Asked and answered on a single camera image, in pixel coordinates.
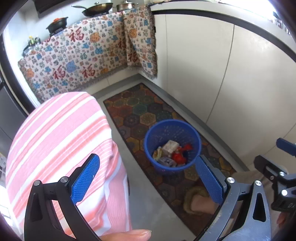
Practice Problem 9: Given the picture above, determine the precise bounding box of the red plastic bag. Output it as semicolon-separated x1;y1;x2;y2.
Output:
171;144;193;165

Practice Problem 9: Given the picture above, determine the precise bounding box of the clear plastic cartoon box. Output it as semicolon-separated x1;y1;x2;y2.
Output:
158;156;177;168

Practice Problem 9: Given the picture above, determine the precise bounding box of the blue plastic trash basket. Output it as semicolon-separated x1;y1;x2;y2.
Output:
144;119;202;175

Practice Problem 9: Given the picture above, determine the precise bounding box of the person's right hand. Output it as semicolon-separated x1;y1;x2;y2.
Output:
276;212;289;228

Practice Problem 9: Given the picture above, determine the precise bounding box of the person's left hand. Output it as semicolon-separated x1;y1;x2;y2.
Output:
100;230;152;241

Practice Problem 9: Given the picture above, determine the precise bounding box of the person's slippered foot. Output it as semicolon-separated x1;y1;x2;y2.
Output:
183;186;219;215

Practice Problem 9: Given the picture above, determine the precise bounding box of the beige snack wrapper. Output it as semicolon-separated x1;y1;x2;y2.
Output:
162;140;180;157

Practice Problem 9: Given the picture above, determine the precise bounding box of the green yellow snack bag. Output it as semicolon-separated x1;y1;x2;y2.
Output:
152;147;163;162

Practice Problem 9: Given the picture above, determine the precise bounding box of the pink striped tablecloth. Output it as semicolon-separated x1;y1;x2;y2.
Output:
6;92;132;235

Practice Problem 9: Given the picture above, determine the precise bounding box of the grey refrigerator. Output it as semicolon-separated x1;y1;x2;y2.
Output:
1;71;28;157

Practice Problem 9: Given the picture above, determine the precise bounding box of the hexagon patterned floor mat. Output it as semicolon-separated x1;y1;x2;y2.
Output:
104;83;235;236

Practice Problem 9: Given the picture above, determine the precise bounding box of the patterned fu character blanket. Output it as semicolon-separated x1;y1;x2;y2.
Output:
18;13;127;103

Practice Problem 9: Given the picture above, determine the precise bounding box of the black clay pot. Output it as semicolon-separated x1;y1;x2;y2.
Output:
46;17;68;35

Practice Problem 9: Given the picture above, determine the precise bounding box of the steel pot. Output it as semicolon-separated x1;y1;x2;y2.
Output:
116;1;138;11

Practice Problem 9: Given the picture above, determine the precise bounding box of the black frying pan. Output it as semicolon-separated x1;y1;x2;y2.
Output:
72;2;113;17

